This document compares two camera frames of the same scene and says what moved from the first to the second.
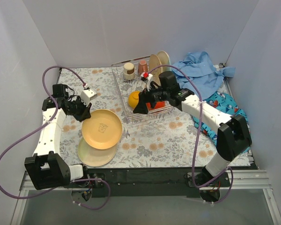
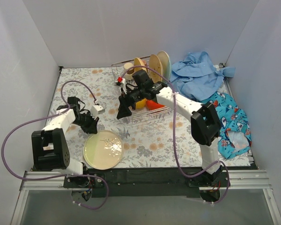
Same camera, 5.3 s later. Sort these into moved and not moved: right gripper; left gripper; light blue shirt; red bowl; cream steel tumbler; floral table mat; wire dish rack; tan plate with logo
Moved: left gripper; right gripper; tan plate with logo
Not moved: cream steel tumbler; floral table mat; red bowl; light blue shirt; wire dish rack
